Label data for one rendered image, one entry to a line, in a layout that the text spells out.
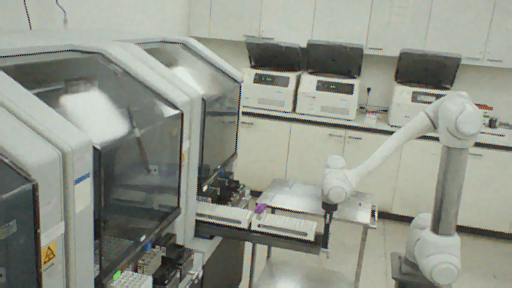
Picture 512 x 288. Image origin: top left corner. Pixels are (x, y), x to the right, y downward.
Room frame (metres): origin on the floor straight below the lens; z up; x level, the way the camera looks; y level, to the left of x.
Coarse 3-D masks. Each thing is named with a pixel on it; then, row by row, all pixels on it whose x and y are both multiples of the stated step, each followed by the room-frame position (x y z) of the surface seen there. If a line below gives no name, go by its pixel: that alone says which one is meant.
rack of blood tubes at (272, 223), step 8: (264, 216) 2.09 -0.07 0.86; (272, 216) 2.10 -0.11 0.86; (280, 216) 2.11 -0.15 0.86; (256, 224) 2.04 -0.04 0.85; (264, 224) 2.09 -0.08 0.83; (272, 224) 2.02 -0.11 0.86; (280, 224) 2.02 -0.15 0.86; (288, 224) 2.03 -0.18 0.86; (296, 224) 2.04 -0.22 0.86; (304, 224) 2.05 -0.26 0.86; (312, 224) 2.06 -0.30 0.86; (272, 232) 2.02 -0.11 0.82; (280, 232) 2.01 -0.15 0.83; (288, 232) 2.06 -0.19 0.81; (296, 232) 2.07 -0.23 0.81; (304, 232) 2.07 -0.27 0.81; (312, 232) 1.98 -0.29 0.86; (312, 240) 1.98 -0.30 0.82
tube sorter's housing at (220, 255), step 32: (32, 32) 2.23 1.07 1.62; (64, 32) 2.44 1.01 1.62; (96, 32) 2.61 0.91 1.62; (128, 32) 2.83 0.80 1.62; (160, 64) 2.09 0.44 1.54; (224, 64) 2.73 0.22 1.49; (192, 96) 1.97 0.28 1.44; (192, 128) 1.97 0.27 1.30; (192, 160) 1.99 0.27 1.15; (192, 192) 2.01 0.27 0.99; (192, 224) 2.03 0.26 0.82; (224, 256) 2.28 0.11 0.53
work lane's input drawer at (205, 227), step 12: (204, 228) 2.07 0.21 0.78; (216, 228) 2.06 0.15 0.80; (228, 228) 2.05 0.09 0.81; (240, 228) 2.05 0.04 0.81; (240, 240) 2.03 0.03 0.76; (252, 240) 2.02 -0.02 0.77; (264, 240) 2.01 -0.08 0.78; (276, 240) 2.00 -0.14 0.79; (288, 240) 1.99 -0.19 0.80; (300, 240) 1.98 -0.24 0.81; (312, 252) 1.96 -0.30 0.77; (324, 252) 2.01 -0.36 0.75
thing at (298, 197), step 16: (272, 192) 2.53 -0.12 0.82; (288, 192) 2.55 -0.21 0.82; (304, 192) 2.57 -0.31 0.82; (320, 192) 2.59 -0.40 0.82; (272, 208) 2.34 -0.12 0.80; (288, 208) 2.32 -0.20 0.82; (304, 208) 2.34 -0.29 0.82; (320, 208) 2.36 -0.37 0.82; (352, 208) 2.39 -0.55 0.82; (368, 208) 2.41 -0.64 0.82; (368, 224) 2.21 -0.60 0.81; (272, 272) 2.58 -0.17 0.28; (288, 272) 2.60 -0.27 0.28; (304, 272) 2.61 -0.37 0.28; (320, 272) 2.63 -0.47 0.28; (336, 272) 2.65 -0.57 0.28
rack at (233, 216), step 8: (200, 208) 2.12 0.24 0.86; (208, 208) 2.13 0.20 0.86; (216, 208) 2.14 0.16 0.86; (224, 208) 2.15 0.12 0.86; (232, 208) 2.16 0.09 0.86; (200, 216) 2.11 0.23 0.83; (208, 216) 2.12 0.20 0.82; (216, 216) 2.16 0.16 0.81; (224, 216) 2.07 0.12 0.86; (232, 216) 2.06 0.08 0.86; (240, 216) 2.07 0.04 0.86; (248, 216) 2.07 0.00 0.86; (232, 224) 2.06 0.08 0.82; (240, 224) 2.05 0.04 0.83; (248, 224) 2.07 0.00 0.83
